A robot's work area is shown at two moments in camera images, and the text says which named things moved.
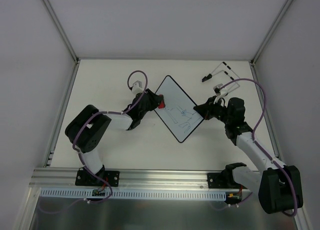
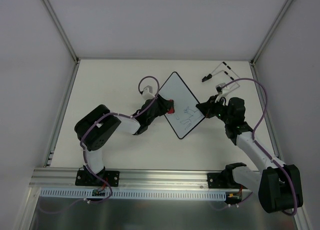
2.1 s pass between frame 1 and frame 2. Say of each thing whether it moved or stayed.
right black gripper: stayed
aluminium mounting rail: stayed
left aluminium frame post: stayed
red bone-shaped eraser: moved
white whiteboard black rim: moved
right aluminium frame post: stayed
